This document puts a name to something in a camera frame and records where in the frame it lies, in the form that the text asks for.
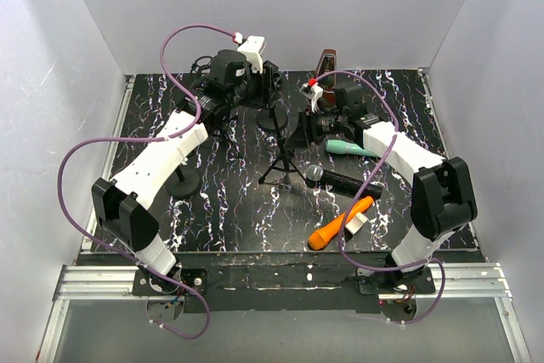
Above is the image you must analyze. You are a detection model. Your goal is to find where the short round-base mic stand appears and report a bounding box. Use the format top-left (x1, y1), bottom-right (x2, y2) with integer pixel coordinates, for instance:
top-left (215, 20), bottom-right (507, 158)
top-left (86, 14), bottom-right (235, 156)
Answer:
top-left (164, 165), bottom-right (201, 200)

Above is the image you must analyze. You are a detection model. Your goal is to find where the green microphone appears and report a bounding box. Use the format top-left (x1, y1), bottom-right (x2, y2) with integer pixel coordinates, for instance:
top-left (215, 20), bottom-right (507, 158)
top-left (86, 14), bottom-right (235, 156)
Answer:
top-left (326, 139), bottom-right (377, 158)

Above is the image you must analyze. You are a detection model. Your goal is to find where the small white blue box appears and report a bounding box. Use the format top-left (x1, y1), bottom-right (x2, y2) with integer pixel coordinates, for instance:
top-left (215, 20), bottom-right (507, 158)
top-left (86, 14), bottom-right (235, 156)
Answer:
top-left (345, 213), bottom-right (368, 235)

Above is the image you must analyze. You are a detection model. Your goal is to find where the orange microphone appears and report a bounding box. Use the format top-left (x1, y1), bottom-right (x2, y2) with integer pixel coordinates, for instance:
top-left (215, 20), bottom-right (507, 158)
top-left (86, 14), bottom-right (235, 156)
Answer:
top-left (308, 196), bottom-right (374, 251)

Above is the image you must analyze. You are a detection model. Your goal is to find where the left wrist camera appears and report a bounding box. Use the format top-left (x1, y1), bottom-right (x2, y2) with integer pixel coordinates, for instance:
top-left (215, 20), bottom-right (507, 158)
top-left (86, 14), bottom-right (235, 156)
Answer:
top-left (237, 36), bottom-right (266, 74)

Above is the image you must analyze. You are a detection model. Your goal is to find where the aluminium rail frame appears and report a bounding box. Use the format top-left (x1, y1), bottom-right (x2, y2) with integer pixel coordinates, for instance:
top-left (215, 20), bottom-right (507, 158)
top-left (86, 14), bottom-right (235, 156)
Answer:
top-left (36, 73), bottom-right (532, 363)

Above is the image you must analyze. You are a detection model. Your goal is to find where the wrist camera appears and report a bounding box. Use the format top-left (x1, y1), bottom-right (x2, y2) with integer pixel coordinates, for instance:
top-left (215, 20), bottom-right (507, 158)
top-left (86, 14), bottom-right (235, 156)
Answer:
top-left (299, 78), bottom-right (324, 112)
top-left (237, 36), bottom-right (266, 74)

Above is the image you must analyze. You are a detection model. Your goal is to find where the brown metronome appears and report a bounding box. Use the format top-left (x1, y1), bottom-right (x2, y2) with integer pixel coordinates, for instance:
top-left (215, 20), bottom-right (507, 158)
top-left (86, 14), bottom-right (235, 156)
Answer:
top-left (315, 48), bottom-right (337, 109)

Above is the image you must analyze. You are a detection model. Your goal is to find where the tripod stand for green mic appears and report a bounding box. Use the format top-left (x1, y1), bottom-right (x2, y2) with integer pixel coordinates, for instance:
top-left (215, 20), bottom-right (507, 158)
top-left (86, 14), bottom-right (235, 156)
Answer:
top-left (258, 129), bottom-right (304, 184)

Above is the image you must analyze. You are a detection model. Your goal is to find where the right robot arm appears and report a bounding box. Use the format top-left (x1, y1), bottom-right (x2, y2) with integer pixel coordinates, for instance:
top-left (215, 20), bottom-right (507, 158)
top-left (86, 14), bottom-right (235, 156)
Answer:
top-left (286, 79), bottom-right (478, 293)

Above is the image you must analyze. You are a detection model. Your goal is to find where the round-base stand for cream mic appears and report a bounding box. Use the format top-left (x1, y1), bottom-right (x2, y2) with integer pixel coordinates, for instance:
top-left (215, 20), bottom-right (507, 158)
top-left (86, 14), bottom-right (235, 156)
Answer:
top-left (256, 102), bottom-right (288, 132)

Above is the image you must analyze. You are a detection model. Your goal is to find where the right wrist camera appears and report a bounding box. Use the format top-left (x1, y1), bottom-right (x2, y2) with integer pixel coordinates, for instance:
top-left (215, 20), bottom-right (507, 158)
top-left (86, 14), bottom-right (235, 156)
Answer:
top-left (299, 78), bottom-right (324, 112)

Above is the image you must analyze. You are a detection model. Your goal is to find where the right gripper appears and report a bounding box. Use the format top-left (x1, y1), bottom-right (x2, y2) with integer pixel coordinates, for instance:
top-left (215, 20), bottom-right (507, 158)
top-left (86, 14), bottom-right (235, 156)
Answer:
top-left (282, 105), bottom-right (346, 150)

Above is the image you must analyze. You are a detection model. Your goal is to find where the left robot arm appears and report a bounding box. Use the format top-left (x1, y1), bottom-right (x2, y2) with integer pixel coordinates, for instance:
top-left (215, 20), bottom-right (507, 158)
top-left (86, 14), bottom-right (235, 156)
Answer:
top-left (92, 49), bottom-right (282, 295)

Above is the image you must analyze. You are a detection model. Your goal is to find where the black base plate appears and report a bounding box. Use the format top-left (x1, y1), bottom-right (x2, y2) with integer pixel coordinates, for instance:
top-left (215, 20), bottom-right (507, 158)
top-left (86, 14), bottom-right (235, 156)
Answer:
top-left (76, 250), bottom-right (485, 313)

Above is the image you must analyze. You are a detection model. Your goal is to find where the black silver-mesh microphone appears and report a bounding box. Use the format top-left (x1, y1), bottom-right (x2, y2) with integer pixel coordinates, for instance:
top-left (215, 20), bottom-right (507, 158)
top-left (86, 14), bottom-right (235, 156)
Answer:
top-left (303, 165), bottom-right (383, 200)

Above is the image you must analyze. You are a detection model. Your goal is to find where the tripod shock-mount mic stand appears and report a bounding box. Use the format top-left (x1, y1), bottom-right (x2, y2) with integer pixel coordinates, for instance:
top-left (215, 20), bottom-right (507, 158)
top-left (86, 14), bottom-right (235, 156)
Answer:
top-left (190, 55), bottom-right (243, 159)

